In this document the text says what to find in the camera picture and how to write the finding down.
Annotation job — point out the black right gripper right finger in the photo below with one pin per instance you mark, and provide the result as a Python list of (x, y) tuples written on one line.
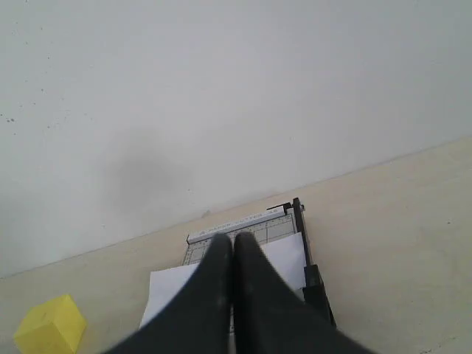
[(269, 317)]

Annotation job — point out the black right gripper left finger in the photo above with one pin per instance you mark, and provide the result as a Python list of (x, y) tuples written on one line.
[(197, 318)]

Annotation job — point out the black cutter blade arm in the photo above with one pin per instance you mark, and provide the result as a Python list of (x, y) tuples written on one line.
[(314, 292)]

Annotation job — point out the white paper sheet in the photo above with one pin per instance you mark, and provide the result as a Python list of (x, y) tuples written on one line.
[(286, 255)]

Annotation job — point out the yellow cube block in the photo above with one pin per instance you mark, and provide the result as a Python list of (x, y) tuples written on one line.
[(55, 326)]

